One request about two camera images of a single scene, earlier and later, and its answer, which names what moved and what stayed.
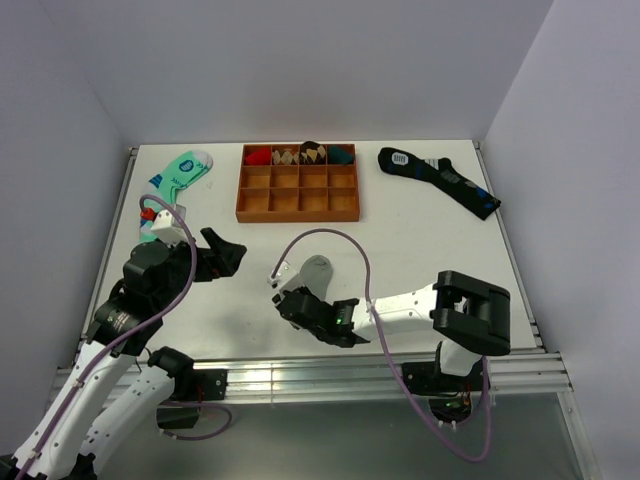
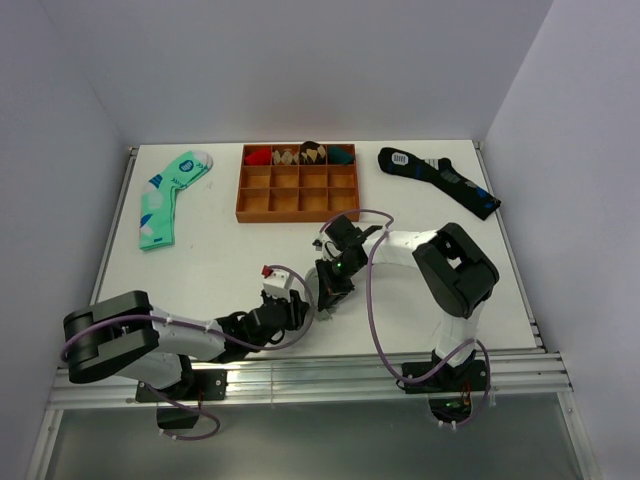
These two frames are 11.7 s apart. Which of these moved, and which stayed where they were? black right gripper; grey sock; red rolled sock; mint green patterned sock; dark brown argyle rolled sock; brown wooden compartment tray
Moved: black right gripper; grey sock
Stayed: brown wooden compartment tray; mint green patterned sock; dark brown argyle rolled sock; red rolled sock
